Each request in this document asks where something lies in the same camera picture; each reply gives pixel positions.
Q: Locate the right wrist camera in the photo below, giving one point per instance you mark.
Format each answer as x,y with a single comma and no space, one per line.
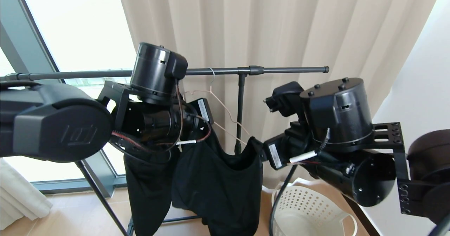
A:
284,97

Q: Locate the white laundry basket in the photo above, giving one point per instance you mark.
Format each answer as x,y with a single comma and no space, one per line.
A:
309,201

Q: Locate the black knitted garment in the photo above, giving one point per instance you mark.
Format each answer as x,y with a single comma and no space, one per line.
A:
147,194

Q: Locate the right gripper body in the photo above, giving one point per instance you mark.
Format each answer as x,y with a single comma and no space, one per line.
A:
369,179

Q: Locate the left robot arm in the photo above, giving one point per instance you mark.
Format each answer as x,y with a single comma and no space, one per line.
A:
52,130

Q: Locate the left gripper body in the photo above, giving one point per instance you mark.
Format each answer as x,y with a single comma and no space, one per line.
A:
161,125

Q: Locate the window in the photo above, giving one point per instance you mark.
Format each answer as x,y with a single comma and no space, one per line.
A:
88,25

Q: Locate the beige curtain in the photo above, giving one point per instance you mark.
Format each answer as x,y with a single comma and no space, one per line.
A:
21,197
246,18

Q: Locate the black clothes rack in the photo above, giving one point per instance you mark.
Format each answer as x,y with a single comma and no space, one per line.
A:
281,69

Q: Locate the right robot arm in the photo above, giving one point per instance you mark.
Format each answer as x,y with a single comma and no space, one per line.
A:
337,113

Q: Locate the pink clothes hanger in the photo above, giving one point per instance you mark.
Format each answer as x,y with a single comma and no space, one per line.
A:
219,100

